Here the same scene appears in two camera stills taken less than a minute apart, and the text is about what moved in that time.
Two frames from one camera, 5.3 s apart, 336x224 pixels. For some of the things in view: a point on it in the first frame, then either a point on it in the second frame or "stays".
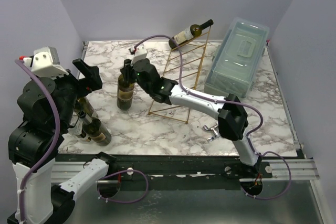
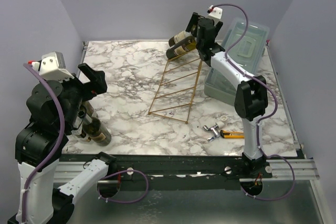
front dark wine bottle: (94, 129) stays
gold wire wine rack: (182, 67) stays
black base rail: (172, 168) stays
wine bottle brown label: (125, 95) → (181, 49)
